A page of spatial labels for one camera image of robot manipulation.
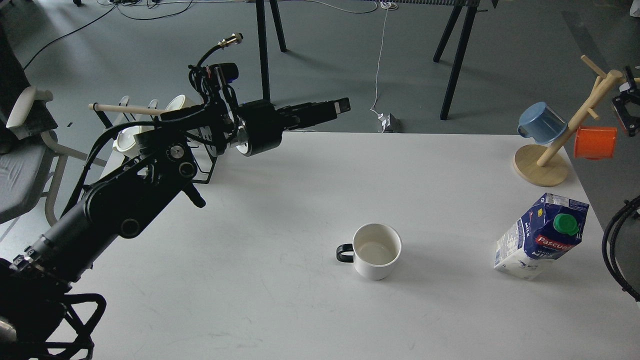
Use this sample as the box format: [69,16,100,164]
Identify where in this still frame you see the grey chair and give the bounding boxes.
[0,86,108,226]

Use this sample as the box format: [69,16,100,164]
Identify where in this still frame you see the white smiley mug black handle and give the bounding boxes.
[335,223,403,281]

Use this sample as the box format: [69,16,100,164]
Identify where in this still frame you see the blue white milk carton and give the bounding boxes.
[493,193,590,280]

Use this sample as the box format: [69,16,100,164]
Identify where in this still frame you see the black table legs left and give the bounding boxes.
[255,0,288,107]

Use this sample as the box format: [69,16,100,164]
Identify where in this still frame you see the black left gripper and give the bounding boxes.
[235,98,351,157]

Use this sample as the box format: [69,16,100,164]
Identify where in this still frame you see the black wire cup rack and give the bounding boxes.
[88,95,222,184]

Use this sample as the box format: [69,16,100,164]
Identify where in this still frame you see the white cable on floor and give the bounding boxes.
[369,0,399,118]

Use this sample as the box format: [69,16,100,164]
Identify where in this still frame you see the white mug on rack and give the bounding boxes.
[112,125,154,158]
[162,95,201,116]

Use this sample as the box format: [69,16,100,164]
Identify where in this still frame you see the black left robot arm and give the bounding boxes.
[1,33,351,360]

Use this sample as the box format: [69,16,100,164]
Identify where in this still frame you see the black cable bundle right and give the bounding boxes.
[601,195,640,303]

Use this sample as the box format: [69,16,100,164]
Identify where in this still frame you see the blue cup on tree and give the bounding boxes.
[516,101,569,145]

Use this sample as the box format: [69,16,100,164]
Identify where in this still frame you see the black table legs right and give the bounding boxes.
[432,0,481,121]

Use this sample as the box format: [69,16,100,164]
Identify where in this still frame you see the white mug rear on rack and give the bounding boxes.
[162,95,201,116]

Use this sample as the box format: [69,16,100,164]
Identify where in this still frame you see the grey power strip on floor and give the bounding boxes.
[378,113,400,133]

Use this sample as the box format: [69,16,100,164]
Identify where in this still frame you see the orange cup on tree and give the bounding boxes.
[573,126,618,160]

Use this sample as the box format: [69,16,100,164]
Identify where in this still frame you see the black table legs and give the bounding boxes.
[255,0,288,107]
[432,0,481,121]

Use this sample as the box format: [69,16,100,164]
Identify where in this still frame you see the white mug front on rack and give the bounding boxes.
[112,125,154,158]

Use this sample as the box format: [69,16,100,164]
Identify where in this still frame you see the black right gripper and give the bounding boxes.
[612,65,640,137]

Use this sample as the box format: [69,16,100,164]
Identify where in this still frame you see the wooden mug tree stand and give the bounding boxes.
[512,55,626,187]

